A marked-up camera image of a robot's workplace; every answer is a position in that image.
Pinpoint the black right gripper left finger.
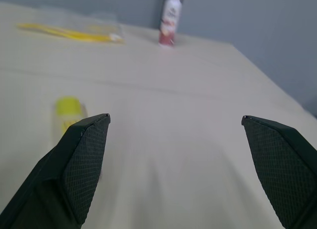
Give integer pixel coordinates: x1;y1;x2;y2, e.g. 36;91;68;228
0;113;111;229

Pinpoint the yellow capped glue stick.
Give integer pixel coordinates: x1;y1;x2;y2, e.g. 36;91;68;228
51;96;89;143

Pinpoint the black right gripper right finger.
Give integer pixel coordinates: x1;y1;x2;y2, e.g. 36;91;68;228
241;115;317;229

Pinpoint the yellow toothbrush in clear packet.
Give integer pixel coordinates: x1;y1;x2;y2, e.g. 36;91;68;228
16;6;126;45

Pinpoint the white and red bottle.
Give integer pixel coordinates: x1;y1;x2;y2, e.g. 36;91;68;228
158;0;184;48

